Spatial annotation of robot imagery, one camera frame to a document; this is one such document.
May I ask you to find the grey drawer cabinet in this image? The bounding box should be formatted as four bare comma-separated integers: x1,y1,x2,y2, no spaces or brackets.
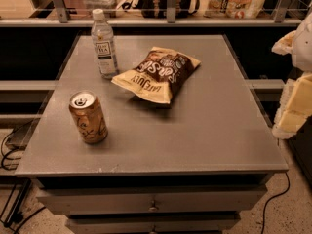
17,35,288,234

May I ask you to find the black bag on shelf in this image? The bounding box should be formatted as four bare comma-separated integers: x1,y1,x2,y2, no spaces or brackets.
122,0,200,19

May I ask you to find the round drawer knob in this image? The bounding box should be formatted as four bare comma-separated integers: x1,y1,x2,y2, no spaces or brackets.
148,204,159,213

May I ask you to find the colourful snack bag on shelf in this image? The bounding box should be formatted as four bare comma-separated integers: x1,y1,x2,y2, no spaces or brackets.
205,0,265,19

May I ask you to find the grey metal shelf rail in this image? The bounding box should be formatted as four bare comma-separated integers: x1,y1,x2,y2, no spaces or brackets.
0,0,312,27

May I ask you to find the black cables left floor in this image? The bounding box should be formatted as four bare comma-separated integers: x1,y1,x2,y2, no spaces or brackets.
0,120,47,234

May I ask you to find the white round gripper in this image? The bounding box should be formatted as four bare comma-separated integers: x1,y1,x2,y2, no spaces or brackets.
271,13,312,139

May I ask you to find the clear plastic tea bottle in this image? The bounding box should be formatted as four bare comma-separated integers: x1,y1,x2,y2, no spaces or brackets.
91,9,119,79

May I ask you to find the orange soda can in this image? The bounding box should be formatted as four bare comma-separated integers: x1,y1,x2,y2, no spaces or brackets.
69,91,108,144

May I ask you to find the black cable right floor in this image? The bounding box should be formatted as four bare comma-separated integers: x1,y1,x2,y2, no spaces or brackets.
260,172,291,234

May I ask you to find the brown yellow chip bag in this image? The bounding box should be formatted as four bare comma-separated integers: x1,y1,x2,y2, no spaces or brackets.
112,47,201,104

